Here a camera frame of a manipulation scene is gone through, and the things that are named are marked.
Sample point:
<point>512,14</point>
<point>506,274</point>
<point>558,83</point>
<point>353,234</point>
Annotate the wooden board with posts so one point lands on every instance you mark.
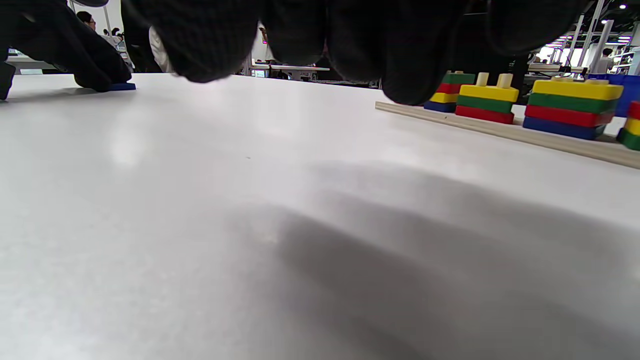
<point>525,135</point>

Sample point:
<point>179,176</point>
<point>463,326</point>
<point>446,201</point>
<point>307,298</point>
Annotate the blue plastic crate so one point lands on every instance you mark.
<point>631,87</point>

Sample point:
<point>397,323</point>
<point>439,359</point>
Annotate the blue pentagon block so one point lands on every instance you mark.
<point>124,86</point>

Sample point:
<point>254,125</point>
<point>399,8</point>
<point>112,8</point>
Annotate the green pentagon block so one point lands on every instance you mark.
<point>630,140</point>

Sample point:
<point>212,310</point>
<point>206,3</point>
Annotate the blue rectangle block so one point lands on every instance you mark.
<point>440,106</point>

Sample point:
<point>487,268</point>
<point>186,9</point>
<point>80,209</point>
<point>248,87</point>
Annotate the green square block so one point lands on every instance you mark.
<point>572,103</point>

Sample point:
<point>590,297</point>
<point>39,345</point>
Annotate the yellow triangle block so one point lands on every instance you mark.
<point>490,93</point>

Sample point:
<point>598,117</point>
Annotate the green rectangle block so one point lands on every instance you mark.
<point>460,78</point>

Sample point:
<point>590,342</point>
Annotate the red square block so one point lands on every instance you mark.
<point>569,116</point>

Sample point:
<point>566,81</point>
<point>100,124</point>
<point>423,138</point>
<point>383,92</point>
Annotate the person's right hand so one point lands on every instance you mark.
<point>350,30</point>

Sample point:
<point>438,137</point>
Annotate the person's left hand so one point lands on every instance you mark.
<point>45,30</point>

